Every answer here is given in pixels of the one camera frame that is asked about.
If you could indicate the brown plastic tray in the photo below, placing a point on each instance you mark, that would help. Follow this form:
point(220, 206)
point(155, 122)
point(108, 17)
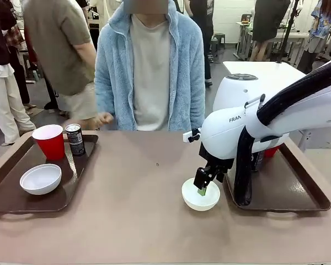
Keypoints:
point(287, 187)
point(5, 193)

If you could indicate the white round-cornered table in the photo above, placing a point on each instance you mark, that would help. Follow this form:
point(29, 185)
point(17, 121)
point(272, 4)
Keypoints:
point(264, 67)

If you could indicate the person in blue fleece jacket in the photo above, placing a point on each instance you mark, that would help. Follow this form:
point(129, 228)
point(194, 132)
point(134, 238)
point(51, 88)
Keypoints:
point(113, 69)

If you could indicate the white desk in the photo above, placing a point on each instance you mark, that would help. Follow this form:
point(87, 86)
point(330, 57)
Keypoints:
point(295, 36)

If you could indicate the person in white trousers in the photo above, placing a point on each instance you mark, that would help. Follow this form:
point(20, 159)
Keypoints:
point(0, 91)

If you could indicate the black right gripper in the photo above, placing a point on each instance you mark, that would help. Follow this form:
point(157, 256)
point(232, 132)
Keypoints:
point(215, 163)

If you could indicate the black stand pole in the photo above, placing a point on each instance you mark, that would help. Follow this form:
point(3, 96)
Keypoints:
point(288, 30)

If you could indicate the person in black dress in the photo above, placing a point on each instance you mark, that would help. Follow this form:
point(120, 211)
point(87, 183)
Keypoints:
point(267, 22)

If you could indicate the red plastic cup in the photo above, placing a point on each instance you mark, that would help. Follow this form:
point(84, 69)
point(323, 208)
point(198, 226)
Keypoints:
point(51, 149)
point(271, 151)

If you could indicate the person's right hand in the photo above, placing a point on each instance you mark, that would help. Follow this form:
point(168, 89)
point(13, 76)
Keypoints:
point(104, 118)

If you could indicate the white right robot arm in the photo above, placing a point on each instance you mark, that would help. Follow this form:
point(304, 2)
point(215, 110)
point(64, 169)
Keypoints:
point(226, 132)

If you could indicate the person in black clothes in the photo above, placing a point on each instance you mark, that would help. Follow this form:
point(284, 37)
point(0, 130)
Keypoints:
point(202, 16)

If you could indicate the black Pepsi can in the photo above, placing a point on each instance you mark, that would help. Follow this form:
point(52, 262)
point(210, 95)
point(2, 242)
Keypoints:
point(77, 143)
point(258, 163)

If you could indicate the man in olive t-shirt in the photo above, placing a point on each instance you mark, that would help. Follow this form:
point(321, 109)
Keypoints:
point(58, 41)

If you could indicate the white bowl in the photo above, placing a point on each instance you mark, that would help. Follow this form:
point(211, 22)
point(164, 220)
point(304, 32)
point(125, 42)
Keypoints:
point(201, 204)
point(41, 179)

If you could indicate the person in blue patterned shirt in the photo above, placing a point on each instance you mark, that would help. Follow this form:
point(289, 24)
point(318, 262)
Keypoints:
point(321, 25)

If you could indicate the grey-green plastic stool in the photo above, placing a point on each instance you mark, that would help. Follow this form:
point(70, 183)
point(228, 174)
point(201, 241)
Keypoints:
point(218, 41)

